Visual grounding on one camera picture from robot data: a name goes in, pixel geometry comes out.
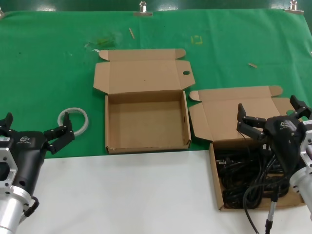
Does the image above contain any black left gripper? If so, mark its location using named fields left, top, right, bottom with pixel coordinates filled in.
left=0, top=112, right=76, bottom=196

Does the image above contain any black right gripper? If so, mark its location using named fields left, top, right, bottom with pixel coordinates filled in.
left=236, top=95, right=312, bottom=181

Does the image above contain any cardboard box with round hole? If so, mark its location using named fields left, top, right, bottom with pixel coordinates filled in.
left=93, top=48, right=195, bottom=155

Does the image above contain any green table cloth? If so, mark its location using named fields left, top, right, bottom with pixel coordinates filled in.
left=0, top=8, right=312, bottom=159

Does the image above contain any metal binder clip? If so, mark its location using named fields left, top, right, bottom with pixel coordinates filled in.
left=284, top=0, right=305, bottom=14
left=133, top=1, right=154, bottom=17

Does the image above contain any clear plastic wrapper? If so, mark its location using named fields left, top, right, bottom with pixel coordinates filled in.
left=84, top=31, right=122, bottom=49

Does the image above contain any cardboard box holding cable pile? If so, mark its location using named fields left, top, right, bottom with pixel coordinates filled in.
left=189, top=85, right=307, bottom=212

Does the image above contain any white tape ring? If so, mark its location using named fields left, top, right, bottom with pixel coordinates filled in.
left=57, top=106, right=89, bottom=137

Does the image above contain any black power cable showing plug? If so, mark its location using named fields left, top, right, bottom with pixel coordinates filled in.
left=215, top=131, right=288, bottom=181

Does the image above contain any short black arm cable loop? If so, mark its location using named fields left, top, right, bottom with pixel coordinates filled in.
left=23, top=196, right=39, bottom=217

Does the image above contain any black coiled power cable bundle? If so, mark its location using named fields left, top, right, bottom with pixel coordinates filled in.
left=223, top=180, right=291, bottom=210

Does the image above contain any black arm cable metal connector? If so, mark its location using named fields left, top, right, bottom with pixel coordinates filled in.
left=243, top=179, right=291, bottom=234

